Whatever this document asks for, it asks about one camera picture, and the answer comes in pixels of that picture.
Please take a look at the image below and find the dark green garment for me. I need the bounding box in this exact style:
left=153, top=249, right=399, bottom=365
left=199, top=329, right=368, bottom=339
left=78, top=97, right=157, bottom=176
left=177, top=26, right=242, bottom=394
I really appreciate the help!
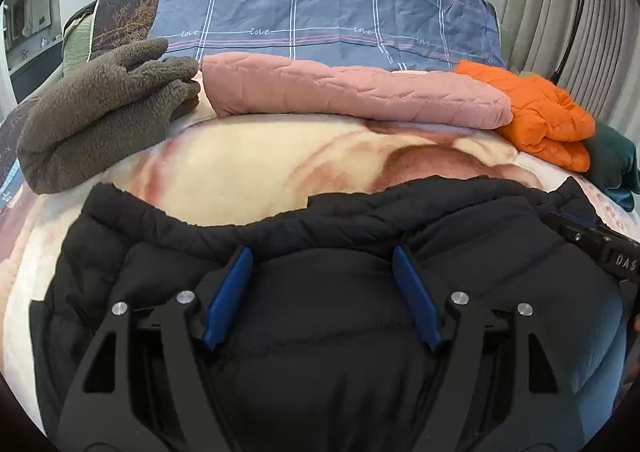
left=584, top=121, right=639, bottom=213

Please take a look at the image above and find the grey curtain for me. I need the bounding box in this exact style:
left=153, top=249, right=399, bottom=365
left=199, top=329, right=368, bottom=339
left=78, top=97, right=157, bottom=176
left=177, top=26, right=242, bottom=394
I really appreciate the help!
left=500, top=0, right=639, bottom=134

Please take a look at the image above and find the pink quilted garment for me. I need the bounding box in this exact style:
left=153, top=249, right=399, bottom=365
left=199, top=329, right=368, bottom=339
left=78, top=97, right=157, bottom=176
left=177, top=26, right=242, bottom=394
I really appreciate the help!
left=201, top=53, right=513, bottom=131

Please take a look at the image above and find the black puffer jacket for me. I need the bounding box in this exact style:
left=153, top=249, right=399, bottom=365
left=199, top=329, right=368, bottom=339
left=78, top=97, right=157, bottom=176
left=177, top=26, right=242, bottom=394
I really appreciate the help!
left=29, top=177, right=628, bottom=451

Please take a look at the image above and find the dark floral pillow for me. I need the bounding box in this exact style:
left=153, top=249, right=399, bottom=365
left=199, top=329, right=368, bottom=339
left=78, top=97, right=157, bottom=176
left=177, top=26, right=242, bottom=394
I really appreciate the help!
left=89, top=0, right=160, bottom=60

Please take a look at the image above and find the grey fleece garment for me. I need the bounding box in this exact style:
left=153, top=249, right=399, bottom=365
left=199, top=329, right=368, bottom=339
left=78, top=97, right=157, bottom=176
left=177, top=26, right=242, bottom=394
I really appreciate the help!
left=17, top=38, right=201, bottom=194

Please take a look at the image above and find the pink cream plush blanket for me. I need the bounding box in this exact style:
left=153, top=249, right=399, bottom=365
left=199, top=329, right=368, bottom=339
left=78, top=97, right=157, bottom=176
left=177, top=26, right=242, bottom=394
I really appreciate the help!
left=0, top=71, right=640, bottom=423

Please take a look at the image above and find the orange puffer jacket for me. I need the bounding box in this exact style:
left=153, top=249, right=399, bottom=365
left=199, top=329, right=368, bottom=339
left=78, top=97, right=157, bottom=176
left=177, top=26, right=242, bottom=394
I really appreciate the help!
left=454, top=61, right=596, bottom=173

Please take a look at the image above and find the blue plaid pillow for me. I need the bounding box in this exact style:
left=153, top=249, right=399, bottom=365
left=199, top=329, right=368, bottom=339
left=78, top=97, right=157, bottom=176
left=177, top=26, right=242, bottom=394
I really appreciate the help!
left=149, top=0, right=504, bottom=71

